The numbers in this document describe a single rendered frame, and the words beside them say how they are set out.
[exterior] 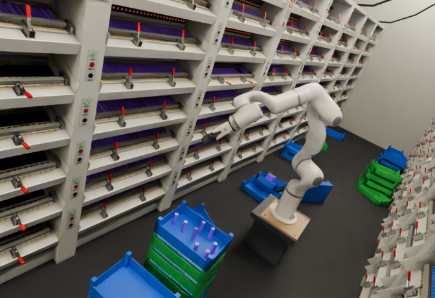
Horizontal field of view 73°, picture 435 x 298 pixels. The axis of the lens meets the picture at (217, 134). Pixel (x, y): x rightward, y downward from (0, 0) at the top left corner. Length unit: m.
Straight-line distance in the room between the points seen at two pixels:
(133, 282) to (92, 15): 1.07
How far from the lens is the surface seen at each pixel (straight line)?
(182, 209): 1.53
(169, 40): 1.52
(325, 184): 2.93
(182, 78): 1.66
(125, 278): 1.47
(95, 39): 1.20
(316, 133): 1.73
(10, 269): 1.76
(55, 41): 1.14
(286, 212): 1.99
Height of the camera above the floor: 1.42
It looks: 24 degrees down
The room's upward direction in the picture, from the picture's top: 19 degrees clockwise
